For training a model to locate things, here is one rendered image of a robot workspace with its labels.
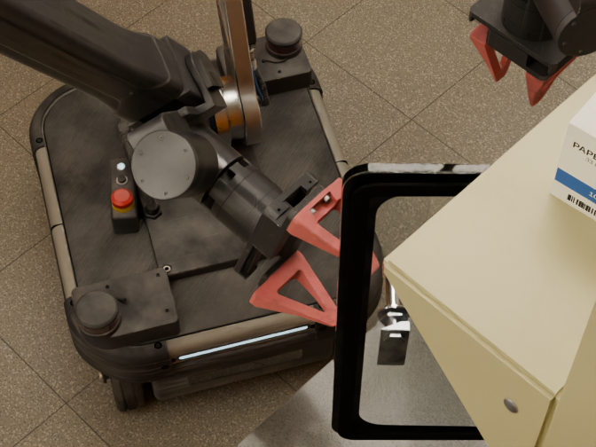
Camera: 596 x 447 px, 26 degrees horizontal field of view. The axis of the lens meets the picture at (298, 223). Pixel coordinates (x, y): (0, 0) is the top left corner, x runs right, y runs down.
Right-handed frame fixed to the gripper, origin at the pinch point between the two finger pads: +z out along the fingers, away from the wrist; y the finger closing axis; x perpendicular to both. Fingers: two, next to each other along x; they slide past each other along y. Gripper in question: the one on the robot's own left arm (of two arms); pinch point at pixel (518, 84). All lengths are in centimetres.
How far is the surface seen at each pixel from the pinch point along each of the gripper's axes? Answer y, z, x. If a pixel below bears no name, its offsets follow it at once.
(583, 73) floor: -43, 109, 98
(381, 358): 13.3, -6.1, -34.8
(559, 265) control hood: 28, -40, -40
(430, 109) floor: -59, 109, 67
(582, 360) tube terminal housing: 33, -45, -46
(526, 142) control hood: 22, -40, -35
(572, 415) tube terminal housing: 34, -40, -46
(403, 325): 14.1, -10.6, -33.6
